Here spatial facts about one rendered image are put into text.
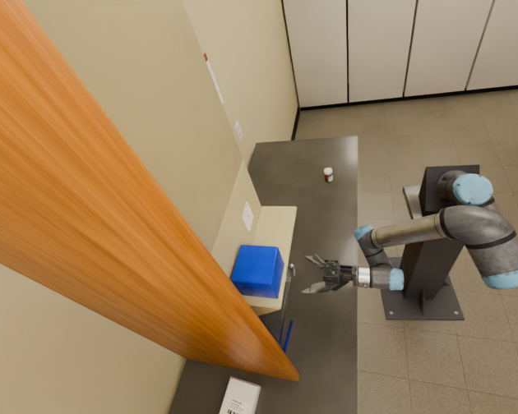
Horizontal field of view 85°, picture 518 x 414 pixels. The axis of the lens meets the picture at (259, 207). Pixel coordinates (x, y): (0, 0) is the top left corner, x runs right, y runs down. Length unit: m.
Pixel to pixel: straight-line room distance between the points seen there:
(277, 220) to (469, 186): 0.77
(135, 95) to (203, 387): 1.16
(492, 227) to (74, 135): 0.90
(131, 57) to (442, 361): 2.23
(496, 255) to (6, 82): 0.97
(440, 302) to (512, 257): 1.48
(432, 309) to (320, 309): 1.20
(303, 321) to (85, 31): 1.19
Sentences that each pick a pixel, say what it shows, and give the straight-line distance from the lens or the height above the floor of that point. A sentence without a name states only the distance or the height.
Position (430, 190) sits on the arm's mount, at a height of 1.07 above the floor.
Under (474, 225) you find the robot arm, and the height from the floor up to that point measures 1.46.
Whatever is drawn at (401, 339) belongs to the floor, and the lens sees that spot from 2.30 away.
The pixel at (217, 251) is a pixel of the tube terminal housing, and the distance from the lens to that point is 0.64.
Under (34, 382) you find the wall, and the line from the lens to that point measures 0.95.
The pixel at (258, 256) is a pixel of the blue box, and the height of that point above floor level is 1.60.
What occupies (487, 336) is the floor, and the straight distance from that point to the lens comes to 2.44.
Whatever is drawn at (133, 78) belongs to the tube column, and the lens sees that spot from 0.45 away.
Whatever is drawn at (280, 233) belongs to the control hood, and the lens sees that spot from 0.84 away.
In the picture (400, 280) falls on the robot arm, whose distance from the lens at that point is 1.11.
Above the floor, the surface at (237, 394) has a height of 0.98.
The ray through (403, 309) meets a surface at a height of 0.01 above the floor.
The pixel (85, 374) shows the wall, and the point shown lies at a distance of 1.05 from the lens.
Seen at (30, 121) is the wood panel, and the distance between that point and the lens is 0.29.
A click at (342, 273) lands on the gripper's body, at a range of 1.08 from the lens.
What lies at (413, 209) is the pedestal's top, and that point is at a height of 0.94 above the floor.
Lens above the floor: 2.19
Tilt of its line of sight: 48 degrees down
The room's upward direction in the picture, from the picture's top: 22 degrees counter-clockwise
